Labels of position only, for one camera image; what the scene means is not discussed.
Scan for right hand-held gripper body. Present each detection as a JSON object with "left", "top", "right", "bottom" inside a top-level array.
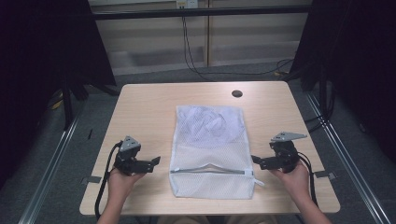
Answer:
[{"left": 269, "top": 132, "right": 307, "bottom": 174}]

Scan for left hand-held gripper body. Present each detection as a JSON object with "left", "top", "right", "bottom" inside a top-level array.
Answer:
[{"left": 113, "top": 135, "right": 142, "bottom": 177}]

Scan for white mesh laundry bag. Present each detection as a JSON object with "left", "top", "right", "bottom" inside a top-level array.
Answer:
[{"left": 168, "top": 105, "right": 265, "bottom": 200}]

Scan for person's right hand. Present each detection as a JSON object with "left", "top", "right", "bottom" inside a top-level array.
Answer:
[{"left": 270, "top": 161, "right": 311, "bottom": 204}]

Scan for person's left hand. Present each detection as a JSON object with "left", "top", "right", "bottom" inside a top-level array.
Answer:
[{"left": 106, "top": 169, "right": 146, "bottom": 203}]

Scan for grey tape piece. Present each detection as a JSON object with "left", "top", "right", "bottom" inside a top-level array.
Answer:
[
  {"left": 314, "top": 170, "right": 337, "bottom": 181},
  {"left": 81, "top": 175, "right": 103, "bottom": 185}
]

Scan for white grey garment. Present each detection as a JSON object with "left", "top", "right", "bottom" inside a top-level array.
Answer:
[{"left": 177, "top": 105, "right": 243, "bottom": 147}]

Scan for black curtain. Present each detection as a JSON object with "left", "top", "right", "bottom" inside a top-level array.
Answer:
[
  {"left": 289, "top": 0, "right": 396, "bottom": 163},
  {"left": 0, "top": 0, "right": 117, "bottom": 190}
]

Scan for black horizontal bar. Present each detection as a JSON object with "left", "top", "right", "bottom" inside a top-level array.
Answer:
[{"left": 92, "top": 4, "right": 313, "bottom": 21}]

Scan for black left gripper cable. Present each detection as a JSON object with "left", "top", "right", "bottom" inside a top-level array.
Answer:
[{"left": 93, "top": 140, "right": 124, "bottom": 220}]

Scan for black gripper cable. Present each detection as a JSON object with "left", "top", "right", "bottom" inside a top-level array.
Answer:
[
  {"left": 93, "top": 140, "right": 124, "bottom": 220},
  {"left": 297, "top": 151, "right": 319, "bottom": 208}
]

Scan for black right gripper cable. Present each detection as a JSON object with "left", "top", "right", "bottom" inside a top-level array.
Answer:
[{"left": 297, "top": 151, "right": 319, "bottom": 208}]

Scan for black floor cables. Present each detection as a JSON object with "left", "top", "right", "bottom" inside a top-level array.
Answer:
[{"left": 303, "top": 77, "right": 336, "bottom": 133}]

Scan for metal floor rail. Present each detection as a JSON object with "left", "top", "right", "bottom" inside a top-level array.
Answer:
[
  {"left": 306, "top": 92, "right": 392, "bottom": 224},
  {"left": 18, "top": 115, "right": 80, "bottom": 224}
]

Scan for black wall cable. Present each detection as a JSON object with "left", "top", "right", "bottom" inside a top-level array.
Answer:
[{"left": 181, "top": 15, "right": 295, "bottom": 82}]

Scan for white wall outlet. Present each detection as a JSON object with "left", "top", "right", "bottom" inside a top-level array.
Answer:
[{"left": 176, "top": 0, "right": 199, "bottom": 9}]

